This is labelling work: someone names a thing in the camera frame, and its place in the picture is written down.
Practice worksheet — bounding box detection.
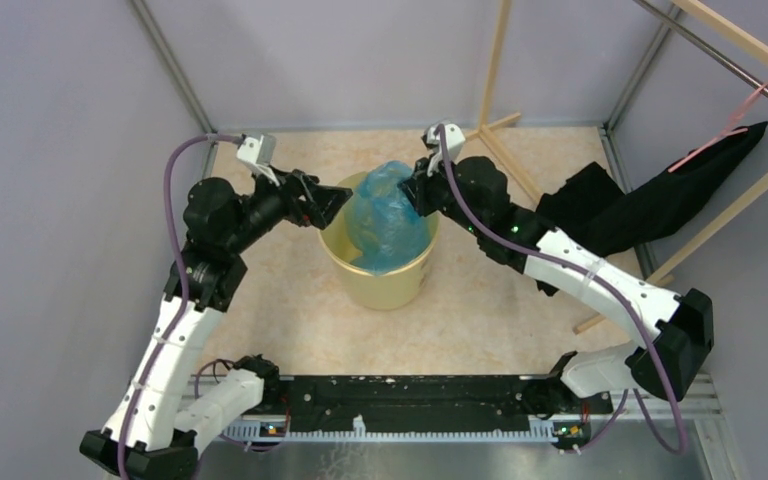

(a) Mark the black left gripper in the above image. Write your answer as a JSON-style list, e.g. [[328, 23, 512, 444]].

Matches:
[[225, 160, 352, 254]]

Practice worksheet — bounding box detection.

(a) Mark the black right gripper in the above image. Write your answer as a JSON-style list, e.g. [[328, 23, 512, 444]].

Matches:
[[397, 152, 484, 238]]

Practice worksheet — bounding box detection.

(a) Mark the blue plastic trash bag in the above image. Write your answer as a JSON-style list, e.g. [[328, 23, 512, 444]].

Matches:
[[344, 160, 431, 275]]

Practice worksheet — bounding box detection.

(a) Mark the yellow plastic trash bin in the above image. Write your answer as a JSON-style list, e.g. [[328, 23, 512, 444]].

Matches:
[[319, 171, 439, 311]]

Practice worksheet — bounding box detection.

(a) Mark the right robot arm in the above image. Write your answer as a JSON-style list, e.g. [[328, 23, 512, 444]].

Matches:
[[399, 156, 713, 412]]

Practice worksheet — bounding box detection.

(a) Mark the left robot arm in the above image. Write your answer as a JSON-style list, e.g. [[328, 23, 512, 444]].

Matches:
[[79, 170, 352, 479]]

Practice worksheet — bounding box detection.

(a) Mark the wooden clothes rack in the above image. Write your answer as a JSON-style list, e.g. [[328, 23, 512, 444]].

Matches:
[[466, 0, 543, 202]]

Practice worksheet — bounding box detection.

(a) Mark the black cloth garment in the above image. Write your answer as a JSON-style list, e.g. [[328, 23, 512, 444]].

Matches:
[[536, 121, 768, 257]]

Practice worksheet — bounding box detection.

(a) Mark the pink clothes hanger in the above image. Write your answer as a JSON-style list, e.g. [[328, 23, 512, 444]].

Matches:
[[667, 82, 768, 173]]

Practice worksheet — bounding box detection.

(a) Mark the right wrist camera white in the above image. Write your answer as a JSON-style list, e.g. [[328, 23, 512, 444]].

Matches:
[[423, 121, 466, 176]]

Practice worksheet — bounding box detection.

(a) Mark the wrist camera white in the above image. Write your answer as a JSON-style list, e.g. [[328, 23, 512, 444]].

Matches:
[[423, 121, 466, 176], [236, 132, 280, 186]]

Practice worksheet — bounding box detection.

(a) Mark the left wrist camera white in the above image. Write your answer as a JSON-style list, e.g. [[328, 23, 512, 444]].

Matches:
[[236, 132, 280, 186]]

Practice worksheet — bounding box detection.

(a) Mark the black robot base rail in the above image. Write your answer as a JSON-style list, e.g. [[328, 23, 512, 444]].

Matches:
[[247, 375, 614, 434]]

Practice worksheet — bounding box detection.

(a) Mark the metal frame corner post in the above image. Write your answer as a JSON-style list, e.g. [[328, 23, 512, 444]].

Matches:
[[603, 21, 671, 135]]

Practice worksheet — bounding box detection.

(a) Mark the left metal frame post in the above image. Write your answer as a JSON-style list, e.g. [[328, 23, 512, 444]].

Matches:
[[126, 0, 216, 133]]

